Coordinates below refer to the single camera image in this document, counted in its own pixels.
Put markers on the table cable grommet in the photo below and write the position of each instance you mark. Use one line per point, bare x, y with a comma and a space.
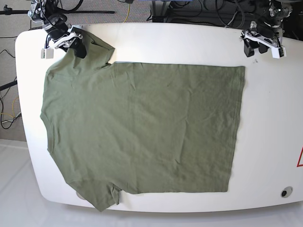
286, 192
80, 196

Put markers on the olive green T-shirt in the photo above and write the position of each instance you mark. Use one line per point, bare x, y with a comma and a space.
140, 127

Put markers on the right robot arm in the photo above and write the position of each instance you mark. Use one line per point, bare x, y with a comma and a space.
50, 4

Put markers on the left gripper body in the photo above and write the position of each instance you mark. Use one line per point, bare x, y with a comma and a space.
270, 36

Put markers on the left table cable grommet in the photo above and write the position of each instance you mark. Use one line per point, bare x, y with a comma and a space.
80, 196

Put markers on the right table cable grommet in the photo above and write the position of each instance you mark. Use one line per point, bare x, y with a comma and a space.
286, 192

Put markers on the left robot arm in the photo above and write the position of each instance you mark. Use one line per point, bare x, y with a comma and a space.
275, 13

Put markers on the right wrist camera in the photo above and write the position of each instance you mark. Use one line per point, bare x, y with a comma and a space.
47, 53

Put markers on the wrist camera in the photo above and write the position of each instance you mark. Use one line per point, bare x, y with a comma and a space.
47, 53
278, 52

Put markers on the red triangle sticker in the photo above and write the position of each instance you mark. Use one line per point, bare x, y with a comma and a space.
300, 160

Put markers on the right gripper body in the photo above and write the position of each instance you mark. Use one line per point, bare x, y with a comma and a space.
64, 39

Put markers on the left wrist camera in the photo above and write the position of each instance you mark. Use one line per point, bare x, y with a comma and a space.
278, 52

